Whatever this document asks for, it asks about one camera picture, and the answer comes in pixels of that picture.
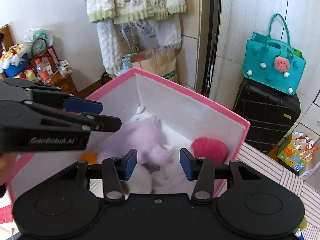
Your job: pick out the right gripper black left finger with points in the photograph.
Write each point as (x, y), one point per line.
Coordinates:
(113, 171)

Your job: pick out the purple plush toy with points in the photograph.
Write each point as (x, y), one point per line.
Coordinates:
(143, 136)

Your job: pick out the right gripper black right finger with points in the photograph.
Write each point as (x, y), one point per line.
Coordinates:
(204, 171)

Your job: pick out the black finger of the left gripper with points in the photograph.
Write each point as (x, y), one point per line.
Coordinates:
(20, 90)
(37, 117)

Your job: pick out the plastic water bottle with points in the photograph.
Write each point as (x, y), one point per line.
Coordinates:
(42, 71)

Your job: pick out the wooden nightstand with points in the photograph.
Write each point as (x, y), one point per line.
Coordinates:
(65, 81)

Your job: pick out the pink cardboard box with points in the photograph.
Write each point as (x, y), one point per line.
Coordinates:
(134, 96)

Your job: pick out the flower bouquet blue wrap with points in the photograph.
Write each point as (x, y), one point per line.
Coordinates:
(14, 60)

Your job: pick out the white fleece trousers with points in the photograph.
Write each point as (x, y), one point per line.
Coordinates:
(140, 34)

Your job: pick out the teal felt handbag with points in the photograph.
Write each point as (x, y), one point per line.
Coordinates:
(272, 62)

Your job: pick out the striped pink tablecloth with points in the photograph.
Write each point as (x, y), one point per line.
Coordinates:
(280, 179)

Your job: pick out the red strawberry plush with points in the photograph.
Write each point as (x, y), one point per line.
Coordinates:
(205, 147)

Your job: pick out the white brown plush toy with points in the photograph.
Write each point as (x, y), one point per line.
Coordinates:
(168, 179)

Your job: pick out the black suitcase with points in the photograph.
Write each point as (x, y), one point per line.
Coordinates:
(270, 112)

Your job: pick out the orange soft ball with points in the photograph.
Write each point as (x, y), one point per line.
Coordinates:
(90, 157)

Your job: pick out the red woven basket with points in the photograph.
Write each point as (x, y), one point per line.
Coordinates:
(46, 54)

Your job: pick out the person's hand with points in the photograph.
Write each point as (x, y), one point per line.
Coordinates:
(7, 161)

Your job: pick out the brown paper bag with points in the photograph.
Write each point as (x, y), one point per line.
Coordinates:
(159, 61)

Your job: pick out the white wardrobe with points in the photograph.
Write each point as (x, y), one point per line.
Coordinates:
(240, 18)

